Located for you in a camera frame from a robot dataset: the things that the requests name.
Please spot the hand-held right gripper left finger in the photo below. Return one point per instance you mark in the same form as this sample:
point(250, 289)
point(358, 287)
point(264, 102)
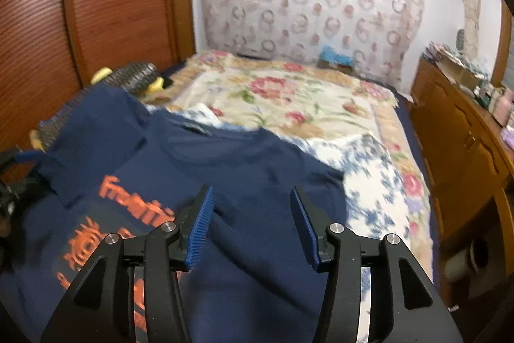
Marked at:
point(198, 230)

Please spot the clutter pile on dresser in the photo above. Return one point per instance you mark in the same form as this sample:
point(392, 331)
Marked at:
point(461, 69)

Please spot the wooden dresser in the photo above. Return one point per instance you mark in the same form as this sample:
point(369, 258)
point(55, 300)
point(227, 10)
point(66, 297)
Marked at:
point(453, 150)

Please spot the light blue cloth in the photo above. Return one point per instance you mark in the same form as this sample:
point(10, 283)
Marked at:
point(335, 57)

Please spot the white blue floral cloth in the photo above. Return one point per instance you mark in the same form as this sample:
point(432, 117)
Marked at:
point(373, 182)

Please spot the yellow pillow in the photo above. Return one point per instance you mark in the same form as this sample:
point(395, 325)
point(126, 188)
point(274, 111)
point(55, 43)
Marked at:
point(100, 75)

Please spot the cream red floral blanket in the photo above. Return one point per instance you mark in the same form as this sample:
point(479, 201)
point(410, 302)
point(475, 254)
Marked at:
point(281, 94)

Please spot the navy t-shirt with orange print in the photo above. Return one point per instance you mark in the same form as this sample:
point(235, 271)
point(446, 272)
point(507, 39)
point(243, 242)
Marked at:
point(249, 174)

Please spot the white paper roll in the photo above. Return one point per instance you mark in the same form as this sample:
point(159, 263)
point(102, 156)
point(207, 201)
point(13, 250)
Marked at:
point(461, 262)

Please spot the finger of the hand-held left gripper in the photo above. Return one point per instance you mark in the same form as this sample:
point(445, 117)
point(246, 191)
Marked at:
point(29, 156)

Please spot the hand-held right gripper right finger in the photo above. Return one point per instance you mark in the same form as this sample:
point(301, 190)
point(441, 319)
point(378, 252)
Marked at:
point(307, 230)

